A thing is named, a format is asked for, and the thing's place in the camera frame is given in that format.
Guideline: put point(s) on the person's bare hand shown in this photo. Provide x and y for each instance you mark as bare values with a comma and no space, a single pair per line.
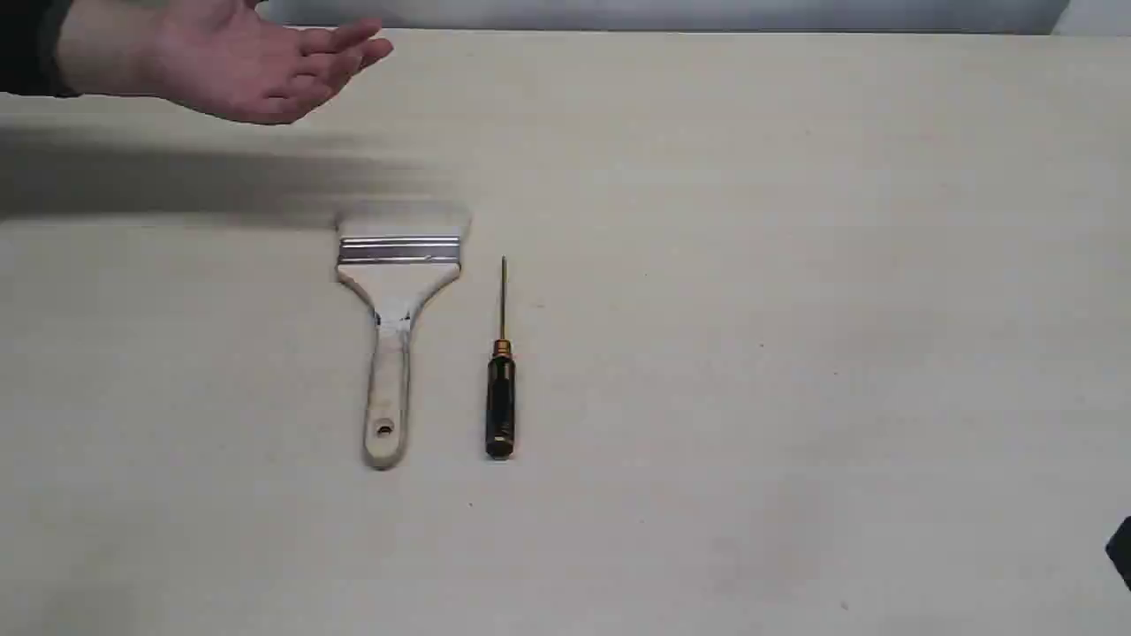
223,59

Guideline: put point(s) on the wide wooden paint brush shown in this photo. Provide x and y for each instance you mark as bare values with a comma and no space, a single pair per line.
395,258

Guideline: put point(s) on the black gold precision screwdriver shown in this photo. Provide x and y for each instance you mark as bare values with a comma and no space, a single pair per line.
500,421

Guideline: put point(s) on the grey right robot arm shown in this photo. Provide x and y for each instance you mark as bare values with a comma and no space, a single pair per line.
1118,550

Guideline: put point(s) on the black-sleeved forearm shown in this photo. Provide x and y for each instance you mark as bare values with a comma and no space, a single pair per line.
65,49

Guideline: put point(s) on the white backdrop curtain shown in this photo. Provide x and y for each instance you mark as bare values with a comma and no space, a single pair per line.
1076,18

